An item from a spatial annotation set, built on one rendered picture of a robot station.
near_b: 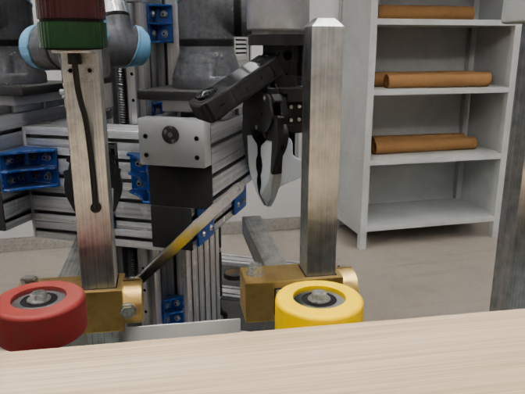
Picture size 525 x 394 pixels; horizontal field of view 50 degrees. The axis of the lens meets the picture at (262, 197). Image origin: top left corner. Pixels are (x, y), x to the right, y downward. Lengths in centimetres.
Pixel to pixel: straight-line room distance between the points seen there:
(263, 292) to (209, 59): 64
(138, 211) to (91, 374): 87
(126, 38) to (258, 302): 59
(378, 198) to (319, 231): 308
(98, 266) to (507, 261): 49
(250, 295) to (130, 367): 24
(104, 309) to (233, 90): 28
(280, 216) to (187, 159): 248
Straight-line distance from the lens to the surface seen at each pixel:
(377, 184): 369
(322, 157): 62
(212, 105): 65
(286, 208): 352
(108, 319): 65
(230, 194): 71
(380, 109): 360
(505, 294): 78
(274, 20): 67
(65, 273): 73
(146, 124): 109
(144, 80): 137
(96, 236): 63
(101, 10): 55
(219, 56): 119
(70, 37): 53
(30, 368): 46
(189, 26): 119
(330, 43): 61
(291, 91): 68
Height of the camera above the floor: 113
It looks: 15 degrees down
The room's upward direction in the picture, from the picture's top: straight up
